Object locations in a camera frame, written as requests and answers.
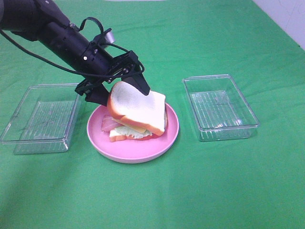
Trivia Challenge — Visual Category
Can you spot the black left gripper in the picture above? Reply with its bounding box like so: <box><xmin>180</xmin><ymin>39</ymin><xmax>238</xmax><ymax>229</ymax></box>
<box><xmin>75</xmin><ymin>41</ymin><xmax>150</xmax><ymax>106</ymax></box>

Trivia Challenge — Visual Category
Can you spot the toy bread slice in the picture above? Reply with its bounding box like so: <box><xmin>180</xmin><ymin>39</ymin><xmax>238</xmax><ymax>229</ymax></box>
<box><xmin>109</xmin><ymin>112</ymin><xmax>169</xmax><ymax>143</ymax></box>
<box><xmin>107</xmin><ymin>81</ymin><xmax>166</xmax><ymax>136</ymax></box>

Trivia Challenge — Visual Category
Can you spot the toy bacon strip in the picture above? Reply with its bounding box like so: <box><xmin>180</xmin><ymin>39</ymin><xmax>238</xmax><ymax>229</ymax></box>
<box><xmin>101</xmin><ymin>115</ymin><xmax>122</xmax><ymax>132</ymax></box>

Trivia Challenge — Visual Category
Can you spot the yellow toy cheese slice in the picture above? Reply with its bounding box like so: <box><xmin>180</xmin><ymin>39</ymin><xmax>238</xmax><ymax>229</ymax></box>
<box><xmin>112</xmin><ymin>117</ymin><xmax>146</xmax><ymax>133</ymax></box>

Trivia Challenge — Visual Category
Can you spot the green toy lettuce leaf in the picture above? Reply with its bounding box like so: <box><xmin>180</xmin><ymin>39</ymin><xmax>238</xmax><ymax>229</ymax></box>
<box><xmin>112</xmin><ymin>112</ymin><xmax>167</xmax><ymax>139</ymax></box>

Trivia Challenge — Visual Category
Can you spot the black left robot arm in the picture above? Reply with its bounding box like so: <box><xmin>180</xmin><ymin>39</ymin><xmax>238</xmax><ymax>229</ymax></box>
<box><xmin>0</xmin><ymin>0</ymin><xmax>150</xmax><ymax>105</ymax></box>

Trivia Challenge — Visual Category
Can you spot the pink round plate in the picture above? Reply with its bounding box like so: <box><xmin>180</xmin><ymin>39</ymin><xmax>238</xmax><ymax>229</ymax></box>
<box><xmin>87</xmin><ymin>103</ymin><xmax>179</xmax><ymax>164</ymax></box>

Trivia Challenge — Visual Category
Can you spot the clear left plastic tray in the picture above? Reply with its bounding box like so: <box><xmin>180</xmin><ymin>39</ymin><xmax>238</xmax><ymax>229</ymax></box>
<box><xmin>0</xmin><ymin>83</ymin><xmax>81</xmax><ymax>154</ymax></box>

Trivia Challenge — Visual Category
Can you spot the clear plastic tray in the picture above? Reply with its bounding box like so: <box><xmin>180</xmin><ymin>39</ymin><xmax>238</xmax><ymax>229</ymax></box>
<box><xmin>183</xmin><ymin>74</ymin><xmax>259</xmax><ymax>142</ymax></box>
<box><xmin>0</xmin><ymin>83</ymin><xmax>81</xmax><ymax>154</ymax></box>

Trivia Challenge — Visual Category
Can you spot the clear right plastic tray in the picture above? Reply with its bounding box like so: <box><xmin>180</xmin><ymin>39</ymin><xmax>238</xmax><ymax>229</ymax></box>
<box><xmin>183</xmin><ymin>74</ymin><xmax>259</xmax><ymax>142</ymax></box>

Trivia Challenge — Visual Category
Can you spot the green tablecloth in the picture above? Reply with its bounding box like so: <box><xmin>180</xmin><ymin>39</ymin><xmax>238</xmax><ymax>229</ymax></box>
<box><xmin>0</xmin><ymin>0</ymin><xmax>305</xmax><ymax>229</ymax></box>

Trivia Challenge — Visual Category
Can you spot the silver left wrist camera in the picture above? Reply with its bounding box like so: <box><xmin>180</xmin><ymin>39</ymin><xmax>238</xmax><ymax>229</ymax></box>
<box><xmin>93</xmin><ymin>28</ymin><xmax>115</xmax><ymax>49</ymax></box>

